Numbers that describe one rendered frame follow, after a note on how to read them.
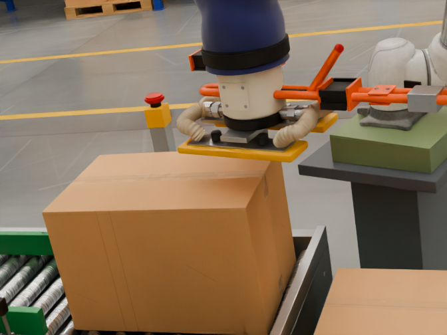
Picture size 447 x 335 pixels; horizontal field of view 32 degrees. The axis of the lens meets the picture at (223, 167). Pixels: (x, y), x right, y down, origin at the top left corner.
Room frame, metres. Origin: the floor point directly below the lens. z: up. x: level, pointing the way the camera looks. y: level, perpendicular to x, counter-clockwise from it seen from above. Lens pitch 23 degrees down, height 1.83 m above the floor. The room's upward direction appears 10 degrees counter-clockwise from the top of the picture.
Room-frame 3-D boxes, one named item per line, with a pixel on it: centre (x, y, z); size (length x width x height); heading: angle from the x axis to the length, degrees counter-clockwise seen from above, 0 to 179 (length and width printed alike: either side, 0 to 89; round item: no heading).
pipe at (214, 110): (1.99, -0.11, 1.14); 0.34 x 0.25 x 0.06; 55
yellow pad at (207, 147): (1.91, -0.05, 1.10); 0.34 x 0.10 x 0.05; 55
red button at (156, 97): (2.65, 0.19, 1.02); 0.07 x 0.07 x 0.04
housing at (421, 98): (1.72, -0.49, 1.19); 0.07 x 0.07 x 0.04; 55
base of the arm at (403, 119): (2.54, -0.59, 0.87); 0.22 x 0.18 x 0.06; 52
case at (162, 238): (2.12, 0.17, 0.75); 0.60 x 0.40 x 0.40; 70
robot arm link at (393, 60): (2.52, -0.62, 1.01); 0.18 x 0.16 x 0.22; 86
